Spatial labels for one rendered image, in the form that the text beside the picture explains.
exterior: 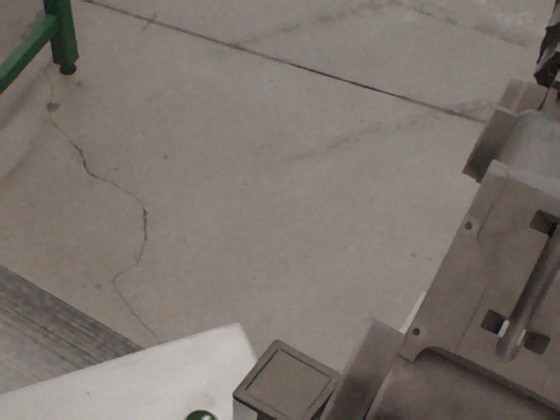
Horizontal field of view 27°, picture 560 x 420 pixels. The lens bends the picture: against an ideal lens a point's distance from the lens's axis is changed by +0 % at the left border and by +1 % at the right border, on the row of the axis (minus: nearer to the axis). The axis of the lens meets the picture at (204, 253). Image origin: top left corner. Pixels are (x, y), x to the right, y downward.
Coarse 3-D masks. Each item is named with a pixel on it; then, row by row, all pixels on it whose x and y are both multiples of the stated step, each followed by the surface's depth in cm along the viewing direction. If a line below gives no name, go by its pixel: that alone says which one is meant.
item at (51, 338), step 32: (0, 288) 152; (32, 288) 151; (0, 320) 148; (32, 320) 148; (64, 320) 148; (96, 320) 148; (0, 352) 145; (32, 352) 145; (64, 352) 145; (96, 352) 145; (128, 352) 144; (0, 384) 142; (32, 384) 142
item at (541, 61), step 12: (552, 12) 87; (552, 24) 84; (552, 36) 85; (540, 48) 86; (552, 48) 83; (540, 60) 87; (552, 60) 82; (540, 72) 83; (552, 72) 83; (540, 84) 84
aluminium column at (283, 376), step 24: (264, 360) 63; (288, 360) 63; (312, 360) 62; (240, 384) 62; (264, 384) 62; (288, 384) 62; (312, 384) 62; (240, 408) 62; (264, 408) 61; (288, 408) 61; (312, 408) 61
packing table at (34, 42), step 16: (48, 0) 284; (64, 0) 285; (48, 16) 286; (64, 16) 287; (32, 32) 282; (48, 32) 285; (64, 32) 290; (16, 48) 279; (32, 48) 280; (64, 48) 294; (16, 64) 276; (64, 64) 299; (0, 80) 272
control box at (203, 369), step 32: (160, 352) 66; (192, 352) 66; (224, 352) 66; (64, 384) 65; (96, 384) 65; (128, 384) 65; (160, 384) 65; (192, 384) 65; (224, 384) 65; (0, 416) 64; (32, 416) 64; (64, 416) 64; (96, 416) 64; (128, 416) 63; (160, 416) 63; (224, 416) 63
